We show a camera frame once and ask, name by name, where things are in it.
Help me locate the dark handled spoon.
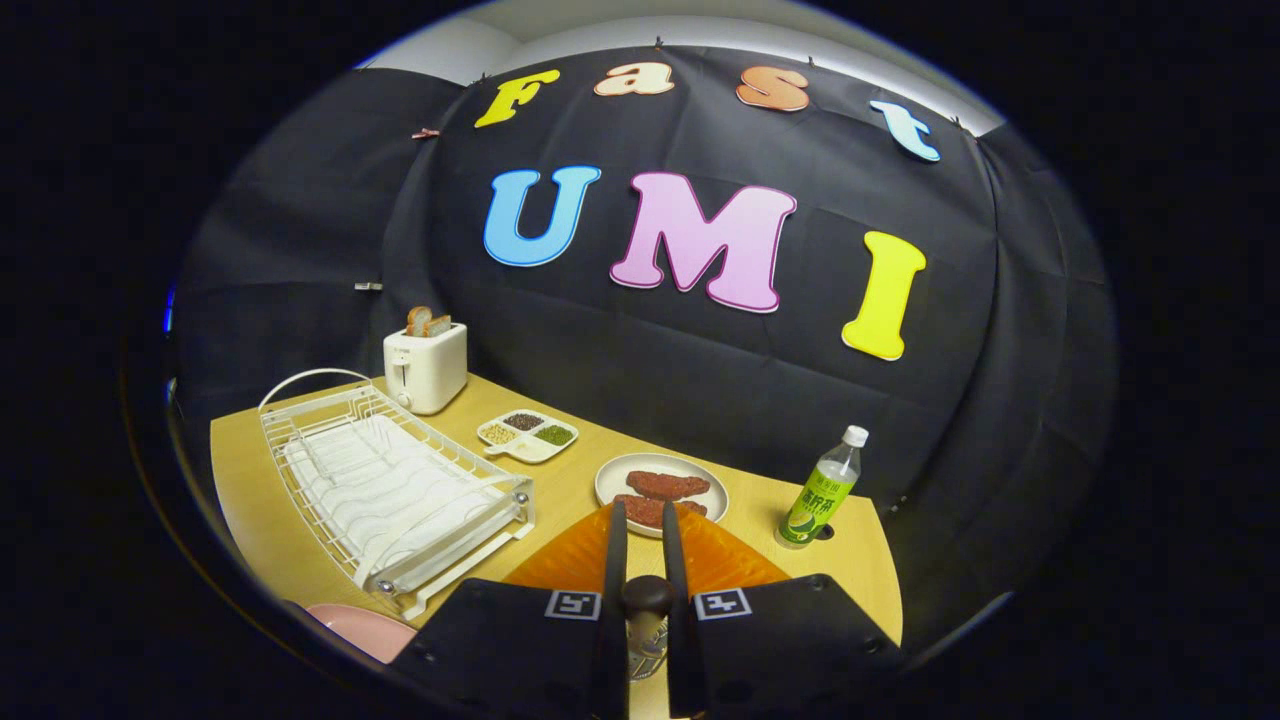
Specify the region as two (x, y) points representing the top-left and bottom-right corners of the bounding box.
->
(620, 575), (676, 683)

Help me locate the white divided bean tray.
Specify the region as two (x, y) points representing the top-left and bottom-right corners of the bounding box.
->
(476, 409), (580, 465)

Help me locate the white plate with meat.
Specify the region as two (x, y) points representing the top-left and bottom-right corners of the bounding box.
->
(594, 453), (730, 539)

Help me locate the pink plate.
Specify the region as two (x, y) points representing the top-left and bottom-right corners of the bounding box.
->
(305, 603), (419, 664)

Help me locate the white wire dish rack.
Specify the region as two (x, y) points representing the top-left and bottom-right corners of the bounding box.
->
(258, 368), (536, 621)

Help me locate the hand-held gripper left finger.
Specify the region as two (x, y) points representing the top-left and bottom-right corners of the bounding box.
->
(390, 500), (629, 720)

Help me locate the green label drink bottle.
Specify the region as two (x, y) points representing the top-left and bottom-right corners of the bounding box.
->
(776, 425), (869, 549)

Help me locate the brown meat patty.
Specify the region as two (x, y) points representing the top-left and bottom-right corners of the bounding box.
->
(614, 494), (709, 529)
(626, 470), (711, 502)

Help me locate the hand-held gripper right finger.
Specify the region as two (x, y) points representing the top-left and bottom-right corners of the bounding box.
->
(660, 500), (901, 717)

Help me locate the white toaster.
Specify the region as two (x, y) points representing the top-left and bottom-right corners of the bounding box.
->
(383, 322), (469, 416)

